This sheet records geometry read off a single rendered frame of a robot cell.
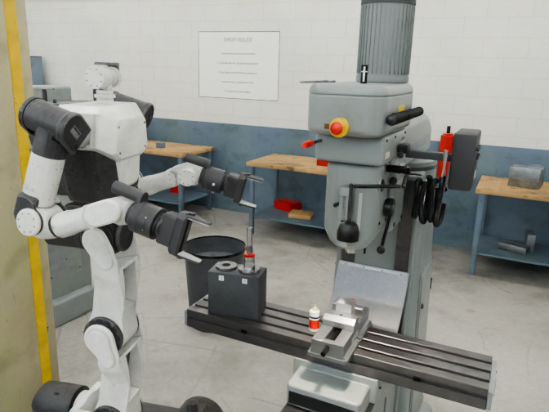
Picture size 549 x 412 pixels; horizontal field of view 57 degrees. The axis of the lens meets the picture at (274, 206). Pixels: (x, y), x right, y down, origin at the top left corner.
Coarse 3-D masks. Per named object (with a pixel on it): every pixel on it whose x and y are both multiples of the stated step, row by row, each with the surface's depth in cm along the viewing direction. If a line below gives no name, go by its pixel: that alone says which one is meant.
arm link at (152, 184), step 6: (156, 174) 188; (162, 174) 187; (144, 180) 188; (150, 180) 187; (156, 180) 187; (162, 180) 186; (138, 186) 188; (144, 186) 188; (150, 186) 187; (156, 186) 187; (162, 186) 187; (150, 192) 189; (156, 192) 190
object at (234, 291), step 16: (208, 272) 209; (224, 272) 208; (240, 272) 208; (256, 272) 208; (208, 288) 211; (224, 288) 209; (240, 288) 207; (256, 288) 206; (208, 304) 213; (224, 304) 211; (240, 304) 209; (256, 304) 207
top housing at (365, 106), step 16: (320, 96) 159; (336, 96) 157; (352, 96) 155; (368, 96) 153; (384, 96) 154; (400, 96) 170; (320, 112) 160; (336, 112) 158; (352, 112) 156; (368, 112) 154; (384, 112) 155; (320, 128) 162; (352, 128) 157; (368, 128) 155; (384, 128) 157; (400, 128) 181
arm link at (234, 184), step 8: (216, 168) 185; (216, 176) 182; (224, 176) 184; (232, 176) 183; (240, 176) 182; (208, 184) 183; (216, 184) 182; (224, 184) 183; (232, 184) 183; (240, 184) 182; (216, 192) 185; (224, 192) 185; (232, 192) 184; (240, 192) 184; (240, 200) 189
